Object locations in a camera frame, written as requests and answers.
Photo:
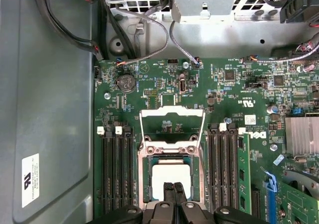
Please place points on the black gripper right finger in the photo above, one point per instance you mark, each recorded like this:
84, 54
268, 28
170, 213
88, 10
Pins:
189, 214

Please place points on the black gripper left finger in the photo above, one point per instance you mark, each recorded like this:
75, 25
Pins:
159, 214

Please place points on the silver CPU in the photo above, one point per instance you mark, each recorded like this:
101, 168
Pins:
159, 176

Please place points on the metal socket cover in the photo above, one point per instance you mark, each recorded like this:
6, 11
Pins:
149, 112

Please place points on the CPU socket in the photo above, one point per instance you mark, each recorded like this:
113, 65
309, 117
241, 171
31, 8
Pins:
140, 174

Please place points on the black expansion slot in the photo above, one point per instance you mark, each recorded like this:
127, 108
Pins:
256, 202

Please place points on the blue expansion slot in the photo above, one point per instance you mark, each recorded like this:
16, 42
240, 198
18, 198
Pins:
272, 209

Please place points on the green RAM stick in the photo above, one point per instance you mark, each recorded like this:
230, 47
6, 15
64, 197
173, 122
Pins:
244, 171

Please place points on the silver motherboard screw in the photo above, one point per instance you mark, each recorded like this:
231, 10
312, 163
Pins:
273, 146
185, 64
107, 95

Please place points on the graphics card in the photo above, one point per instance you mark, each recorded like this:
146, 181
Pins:
299, 204

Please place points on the white barcode sticker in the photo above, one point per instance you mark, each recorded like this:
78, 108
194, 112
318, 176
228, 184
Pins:
250, 120

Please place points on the internal USB port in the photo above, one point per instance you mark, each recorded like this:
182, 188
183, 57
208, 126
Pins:
182, 85

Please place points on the green motherboard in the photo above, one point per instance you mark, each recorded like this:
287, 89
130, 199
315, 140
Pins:
211, 84

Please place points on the white label sticker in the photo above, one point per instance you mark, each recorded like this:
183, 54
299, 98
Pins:
30, 180

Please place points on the round coin battery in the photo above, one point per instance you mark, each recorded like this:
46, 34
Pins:
126, 83

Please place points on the silver chipset heat sink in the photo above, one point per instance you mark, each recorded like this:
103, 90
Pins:
302, 134

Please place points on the black PC case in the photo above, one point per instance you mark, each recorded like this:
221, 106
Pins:
49, 84

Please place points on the silver metal drive cage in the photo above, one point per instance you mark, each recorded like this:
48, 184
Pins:
199, 0

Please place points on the black fan bracket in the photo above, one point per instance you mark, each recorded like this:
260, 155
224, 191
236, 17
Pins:
299, 7

